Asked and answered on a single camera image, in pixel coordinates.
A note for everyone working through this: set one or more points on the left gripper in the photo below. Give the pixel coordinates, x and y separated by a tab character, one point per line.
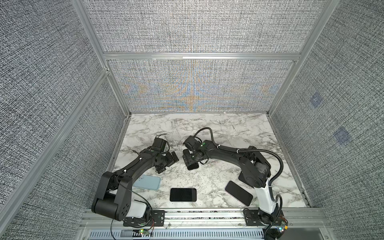
171	161

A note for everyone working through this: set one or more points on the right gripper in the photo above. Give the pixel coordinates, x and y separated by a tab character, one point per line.
187	160

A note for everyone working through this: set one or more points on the black phone case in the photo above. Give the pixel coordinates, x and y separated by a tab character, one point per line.
242	178
189	162

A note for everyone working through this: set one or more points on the light blue phone case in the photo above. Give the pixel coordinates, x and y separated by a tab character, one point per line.
148	182

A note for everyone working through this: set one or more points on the black smartphone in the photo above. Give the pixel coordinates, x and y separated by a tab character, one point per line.
183	195
239	193

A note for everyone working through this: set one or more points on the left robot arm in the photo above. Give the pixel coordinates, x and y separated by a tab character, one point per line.
113	198

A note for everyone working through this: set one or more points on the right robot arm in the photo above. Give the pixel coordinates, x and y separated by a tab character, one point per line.
254	167

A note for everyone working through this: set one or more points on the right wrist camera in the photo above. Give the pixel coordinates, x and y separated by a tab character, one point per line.
192	143

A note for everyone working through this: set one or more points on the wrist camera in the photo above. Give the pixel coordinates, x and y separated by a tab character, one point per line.
159	144
192	143

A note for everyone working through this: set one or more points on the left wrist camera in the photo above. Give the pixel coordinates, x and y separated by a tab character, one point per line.
159	144

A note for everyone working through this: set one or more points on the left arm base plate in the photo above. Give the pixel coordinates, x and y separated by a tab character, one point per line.
155	217

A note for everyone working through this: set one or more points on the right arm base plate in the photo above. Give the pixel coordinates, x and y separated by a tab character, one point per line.
258	217

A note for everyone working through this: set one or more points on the aluminium front rail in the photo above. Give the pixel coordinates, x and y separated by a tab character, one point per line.
210	224

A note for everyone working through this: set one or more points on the aluminium frame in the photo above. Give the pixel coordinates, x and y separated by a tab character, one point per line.
48	61

